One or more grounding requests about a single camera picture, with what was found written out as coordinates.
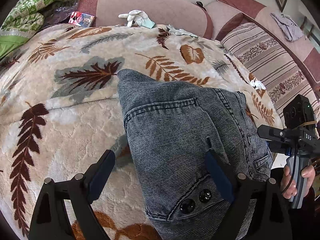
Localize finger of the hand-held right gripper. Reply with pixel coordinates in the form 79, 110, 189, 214
266, 141, 292, 155
257, 125, 285, 143

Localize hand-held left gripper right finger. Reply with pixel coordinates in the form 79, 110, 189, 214
205, 150, 292, 240

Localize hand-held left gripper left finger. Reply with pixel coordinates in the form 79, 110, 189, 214
29, 149, 116, 240

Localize grey denim pants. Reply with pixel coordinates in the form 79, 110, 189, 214
117, 69, 274, 240

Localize person's right hand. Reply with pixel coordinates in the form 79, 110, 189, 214
280, 164, 317, 198

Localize white paper scrap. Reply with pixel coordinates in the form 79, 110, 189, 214
249, 78, 267, 90

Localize beige leaf-print blanket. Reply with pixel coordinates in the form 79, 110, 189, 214
0, 24, 284, 240

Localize striped floral sofa cushion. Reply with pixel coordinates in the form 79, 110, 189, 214
220, 22, 320, 110

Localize grey crumpled cloth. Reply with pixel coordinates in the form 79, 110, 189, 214
270, 12, 304, 42

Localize pale work glove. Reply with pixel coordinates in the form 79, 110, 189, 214
166, 24, 199, 38

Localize red printed packet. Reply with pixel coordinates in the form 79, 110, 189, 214
68, 11, 95, 28

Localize white work glove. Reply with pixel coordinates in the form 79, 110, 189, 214
118, 9, 156, 29

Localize dark purple cloth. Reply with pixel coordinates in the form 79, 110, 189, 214
44, 1, 82, 27

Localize pink sofa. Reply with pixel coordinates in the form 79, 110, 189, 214
75, 0, 320, 120

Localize green patterned quilt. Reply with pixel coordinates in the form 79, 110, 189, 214
0, 0, 90, 59

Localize black cable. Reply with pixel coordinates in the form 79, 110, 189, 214
281, 140, 300, 194

